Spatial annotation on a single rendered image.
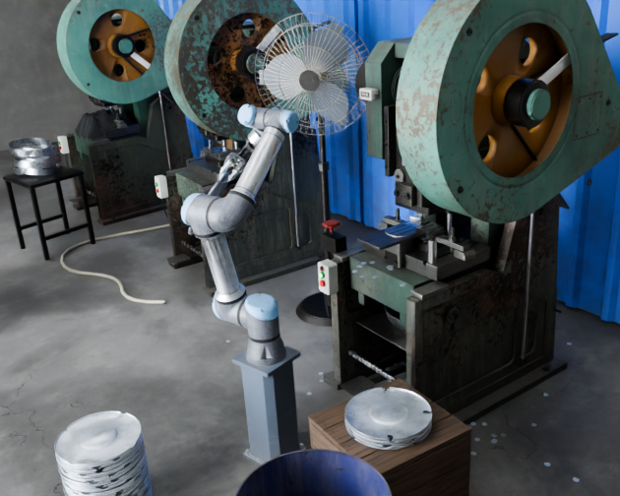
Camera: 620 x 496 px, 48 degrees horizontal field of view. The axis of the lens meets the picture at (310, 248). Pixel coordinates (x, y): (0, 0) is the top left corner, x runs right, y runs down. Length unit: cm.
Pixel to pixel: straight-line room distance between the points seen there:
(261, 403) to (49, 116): 672
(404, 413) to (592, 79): 135
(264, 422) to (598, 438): 132
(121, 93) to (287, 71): 217
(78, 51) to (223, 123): 175
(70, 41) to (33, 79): 367
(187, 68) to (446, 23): 174
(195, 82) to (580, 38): 190
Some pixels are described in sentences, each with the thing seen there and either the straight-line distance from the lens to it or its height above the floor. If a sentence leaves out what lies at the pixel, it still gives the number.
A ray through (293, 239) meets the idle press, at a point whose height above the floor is 18.
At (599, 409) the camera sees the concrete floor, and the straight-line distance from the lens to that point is 321.
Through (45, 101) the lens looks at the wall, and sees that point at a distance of 890.
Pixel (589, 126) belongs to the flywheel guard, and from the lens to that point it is 275.
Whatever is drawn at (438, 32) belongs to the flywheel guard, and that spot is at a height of 158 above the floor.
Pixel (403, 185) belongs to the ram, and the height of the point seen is 97.
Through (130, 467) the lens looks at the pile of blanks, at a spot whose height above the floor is 25.
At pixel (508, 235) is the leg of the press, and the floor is 74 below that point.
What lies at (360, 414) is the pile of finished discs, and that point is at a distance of 239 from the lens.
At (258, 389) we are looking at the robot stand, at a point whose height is 35.
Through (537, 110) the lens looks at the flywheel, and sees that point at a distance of 238.
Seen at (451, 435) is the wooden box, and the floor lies 35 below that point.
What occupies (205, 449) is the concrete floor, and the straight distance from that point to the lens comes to 295.
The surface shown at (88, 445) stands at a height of 32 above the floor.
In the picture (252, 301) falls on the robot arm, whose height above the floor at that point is 68.
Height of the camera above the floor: 179
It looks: 22 degrees down
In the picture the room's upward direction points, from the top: 3 degrees counter-clockwise
